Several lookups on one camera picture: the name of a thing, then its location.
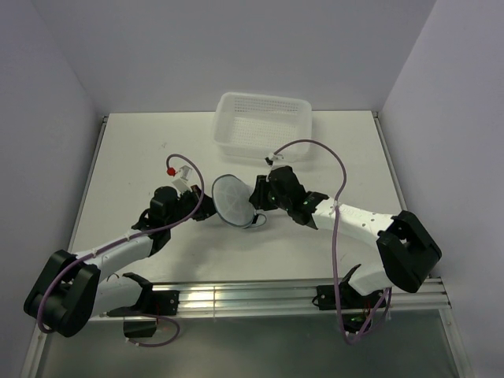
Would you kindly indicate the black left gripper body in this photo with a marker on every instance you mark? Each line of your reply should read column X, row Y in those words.
column 185, row 207

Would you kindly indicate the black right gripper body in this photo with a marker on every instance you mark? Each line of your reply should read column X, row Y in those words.
column 281, row 201

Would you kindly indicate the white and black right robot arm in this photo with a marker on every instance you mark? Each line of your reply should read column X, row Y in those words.
column 406, row 251

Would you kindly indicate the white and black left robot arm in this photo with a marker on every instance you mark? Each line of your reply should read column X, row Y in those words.
column 72, row 288

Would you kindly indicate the white perforated plastic basket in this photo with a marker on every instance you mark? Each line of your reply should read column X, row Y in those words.
column 255, row 125

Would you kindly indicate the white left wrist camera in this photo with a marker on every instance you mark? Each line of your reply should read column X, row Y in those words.
column 180, row 178

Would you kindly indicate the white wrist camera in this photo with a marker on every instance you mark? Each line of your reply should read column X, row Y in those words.
column 180, row 178
column 274, row 162

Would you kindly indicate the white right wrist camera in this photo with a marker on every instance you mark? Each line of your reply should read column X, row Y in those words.
column 274, row 162

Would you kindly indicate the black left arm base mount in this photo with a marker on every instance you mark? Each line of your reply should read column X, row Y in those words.
column 161, row 303

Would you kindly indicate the aluminium extrusion rail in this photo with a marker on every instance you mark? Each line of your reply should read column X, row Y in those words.
column 251, row 299

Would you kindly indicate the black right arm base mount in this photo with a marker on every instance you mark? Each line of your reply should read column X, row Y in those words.
column 332, row 297

